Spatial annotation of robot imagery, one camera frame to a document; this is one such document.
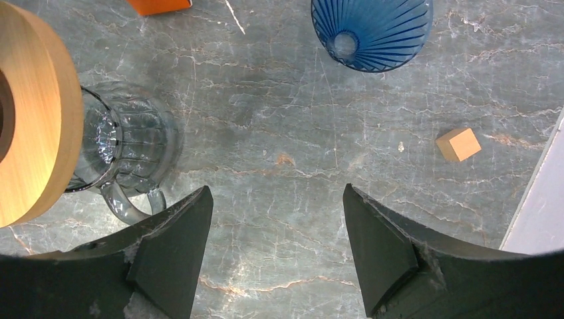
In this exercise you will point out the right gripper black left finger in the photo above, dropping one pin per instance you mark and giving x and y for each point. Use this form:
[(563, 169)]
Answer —
[(159, 258)]

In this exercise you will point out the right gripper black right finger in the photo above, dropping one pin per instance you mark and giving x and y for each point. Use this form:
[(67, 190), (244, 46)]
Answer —
[(408, 270)]

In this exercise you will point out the orange coffee filter box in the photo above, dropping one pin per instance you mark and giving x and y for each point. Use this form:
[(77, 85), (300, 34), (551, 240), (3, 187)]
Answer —
[(154, 7)]

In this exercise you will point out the clear glass pitcher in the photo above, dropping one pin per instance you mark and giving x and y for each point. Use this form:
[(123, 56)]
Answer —
[(130, 143)]

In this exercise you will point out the small wooden cube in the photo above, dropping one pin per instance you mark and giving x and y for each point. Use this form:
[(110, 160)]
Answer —
[(458, 145)]

